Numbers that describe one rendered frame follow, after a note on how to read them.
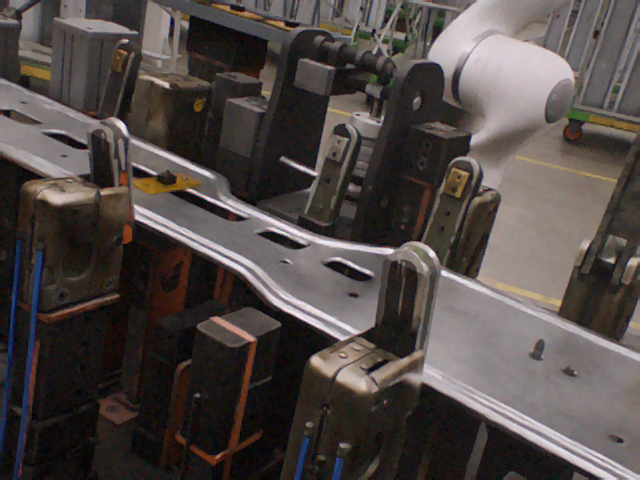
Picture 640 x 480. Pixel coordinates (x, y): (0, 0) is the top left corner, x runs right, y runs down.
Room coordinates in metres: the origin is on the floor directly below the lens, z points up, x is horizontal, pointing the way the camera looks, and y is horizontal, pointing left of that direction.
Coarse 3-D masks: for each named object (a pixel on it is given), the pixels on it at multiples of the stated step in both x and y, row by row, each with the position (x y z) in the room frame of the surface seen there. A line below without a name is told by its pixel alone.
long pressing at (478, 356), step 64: (0, 128) 0.97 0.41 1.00; (64, 128) 1.03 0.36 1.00; (192, 192) 0.89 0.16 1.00; (256, 256) 0.73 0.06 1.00; (320, 256) 0.77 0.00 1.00; (384, 256) 0.81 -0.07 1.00; (320, 320) 0.63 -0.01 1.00; (448, 320) 0.68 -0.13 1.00; (512, 320) 0.71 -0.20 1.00; (448, 384) 0.57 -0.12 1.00; (512, 384) 0.58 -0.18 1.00; (576, 384) 0.61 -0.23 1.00; (576, 448) 0.52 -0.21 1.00
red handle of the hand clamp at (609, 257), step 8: (616, 240) 0.78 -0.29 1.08; (624, 240) 0.78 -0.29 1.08; (608, 248) 0.77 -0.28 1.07; (616, 248) 0.77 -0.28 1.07; (600, 256) 0.76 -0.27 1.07; (608, 256) 0.76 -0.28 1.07; (616, 256) 0.76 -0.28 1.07; (600, 264) 0.76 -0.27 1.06; (608, 264) 0.75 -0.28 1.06; (616, 264) 0.76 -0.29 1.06
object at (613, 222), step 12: (636, 144) 0.78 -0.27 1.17; (636, 156) 0.77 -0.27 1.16; (624, 168) 0.77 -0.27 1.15; (636, 168) 0.78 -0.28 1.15; (624, 180) 0.77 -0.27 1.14; (636, 180) 0.78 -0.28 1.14; (612, 192) 0.77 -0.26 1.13; (624, 192) 0.78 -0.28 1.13; (636, 192) 0.77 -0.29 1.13; (612, 204) 0.77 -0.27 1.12; (624, 204) 0.77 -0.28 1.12; (636, 204) 0.77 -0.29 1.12; (612, 216) 0.77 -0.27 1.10; (624, 216) 0.77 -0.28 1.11; (636, 216) 0.76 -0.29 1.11; (600, 228) 0.77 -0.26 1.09; (612, 228) 0.77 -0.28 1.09; (624, 228) 0.77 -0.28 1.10; (636, 228) 0.75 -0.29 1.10; (600, 240) 0.76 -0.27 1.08; (636, 240) 0.75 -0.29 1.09; (588, 252) 0.76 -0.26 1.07; (624, 252) 0.75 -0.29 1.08; (588, 264) 0.76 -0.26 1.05; (624, 264) 0.75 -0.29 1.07; (612, 276) 0.75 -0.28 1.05
